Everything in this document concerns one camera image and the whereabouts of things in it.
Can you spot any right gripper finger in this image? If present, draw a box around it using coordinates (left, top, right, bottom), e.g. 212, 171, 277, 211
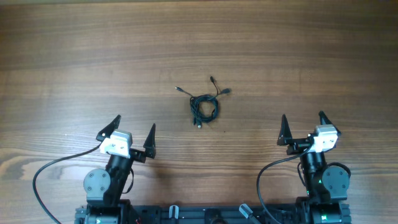
318, 111, 341, 136
277, 114, 293, 146

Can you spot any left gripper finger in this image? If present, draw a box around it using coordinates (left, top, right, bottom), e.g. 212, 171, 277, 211
143, 123, 156, 159
96, 114, 121, 142

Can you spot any black usb cable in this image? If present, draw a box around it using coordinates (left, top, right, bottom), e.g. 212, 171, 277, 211
175, 75, 232, 129

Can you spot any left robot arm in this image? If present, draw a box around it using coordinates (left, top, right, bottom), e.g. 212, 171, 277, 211
75, 115, 156, 224

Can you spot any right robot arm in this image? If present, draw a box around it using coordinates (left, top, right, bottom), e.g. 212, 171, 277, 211
277, 111, 352, 224

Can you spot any right camera black cable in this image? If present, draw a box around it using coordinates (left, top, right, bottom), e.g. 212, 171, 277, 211
256, 143, 313, 224

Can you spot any camera black cable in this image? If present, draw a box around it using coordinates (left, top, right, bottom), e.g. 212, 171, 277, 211
256, 143, 313, 224
32, 143, 103, 224

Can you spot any left camera black cable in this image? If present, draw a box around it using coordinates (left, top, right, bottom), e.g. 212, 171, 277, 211
32, 143, 103, 224

